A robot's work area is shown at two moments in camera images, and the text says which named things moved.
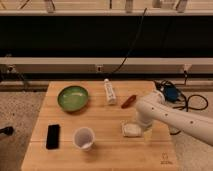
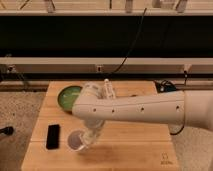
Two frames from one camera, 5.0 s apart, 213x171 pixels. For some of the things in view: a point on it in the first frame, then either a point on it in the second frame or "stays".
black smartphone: (53, 137) stays
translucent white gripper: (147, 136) -> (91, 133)
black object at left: (7, 130) stays
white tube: (109, 91) stays
